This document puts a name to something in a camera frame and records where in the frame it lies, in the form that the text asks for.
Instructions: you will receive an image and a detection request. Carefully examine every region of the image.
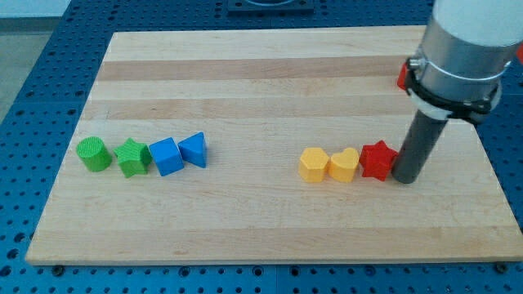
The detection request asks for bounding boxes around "light wooden board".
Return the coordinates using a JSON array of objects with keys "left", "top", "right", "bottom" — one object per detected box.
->
[{"left": 25, "top": 26, "right": 522, "bottom": 265}]

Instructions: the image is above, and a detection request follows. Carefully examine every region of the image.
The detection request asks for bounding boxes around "red star block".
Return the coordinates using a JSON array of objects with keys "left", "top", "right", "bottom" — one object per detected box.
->
[{"left": 359, "top": 140, "right": 399, "bottom": 181}]

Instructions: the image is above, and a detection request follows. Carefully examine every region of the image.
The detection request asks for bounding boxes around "black red tool clamp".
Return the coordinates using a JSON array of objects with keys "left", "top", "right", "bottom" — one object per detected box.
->
[{"left": 397, "top": 58, "right": 502, "bottom": 124}]

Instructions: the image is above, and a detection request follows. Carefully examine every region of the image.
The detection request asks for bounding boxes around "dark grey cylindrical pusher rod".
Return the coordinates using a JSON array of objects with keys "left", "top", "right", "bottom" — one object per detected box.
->
[{"left": 391, "top": 110, "right": 447, "bottom": 184}]

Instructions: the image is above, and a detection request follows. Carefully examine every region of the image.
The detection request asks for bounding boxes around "green star block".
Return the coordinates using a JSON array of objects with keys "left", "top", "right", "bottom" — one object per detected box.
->
[{"left": 114, "top": 138, "right": 152, "bottom": 178}]

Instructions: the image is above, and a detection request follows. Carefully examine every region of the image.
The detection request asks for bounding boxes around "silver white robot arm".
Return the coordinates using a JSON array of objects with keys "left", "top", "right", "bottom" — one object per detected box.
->
[{"left": 416, "top": 0, "right": 522, "bottom": 101}]

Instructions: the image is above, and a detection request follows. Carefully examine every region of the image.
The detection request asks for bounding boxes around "yellow heart block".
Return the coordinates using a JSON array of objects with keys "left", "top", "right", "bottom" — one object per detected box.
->
[{"left": 328, "top": 148, "right": 360, "bottom": 183}]

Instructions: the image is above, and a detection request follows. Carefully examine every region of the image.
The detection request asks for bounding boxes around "yellow hexagon block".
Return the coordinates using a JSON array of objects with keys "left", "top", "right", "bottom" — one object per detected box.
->
[{"left": 298, "top": 147, "right": 329, "bottom": 183}]

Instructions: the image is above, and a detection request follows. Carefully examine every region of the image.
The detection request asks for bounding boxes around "blue cube block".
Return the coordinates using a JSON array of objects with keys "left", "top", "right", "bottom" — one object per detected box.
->
[{"left": 149, "top": 137, "right": 185, "bottom": 176}]

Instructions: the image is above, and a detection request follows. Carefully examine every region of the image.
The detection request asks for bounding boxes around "green cylinder block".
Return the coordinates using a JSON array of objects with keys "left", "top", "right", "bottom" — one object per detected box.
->
[{"left": 76, "top": 136, "right": 112, "bottom": 172}]

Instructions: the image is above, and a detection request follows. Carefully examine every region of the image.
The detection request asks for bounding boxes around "blue triangle block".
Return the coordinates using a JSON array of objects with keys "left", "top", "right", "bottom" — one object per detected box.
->
[{"left": 178, "top": 132, "right": 207, "bottom": 168}]

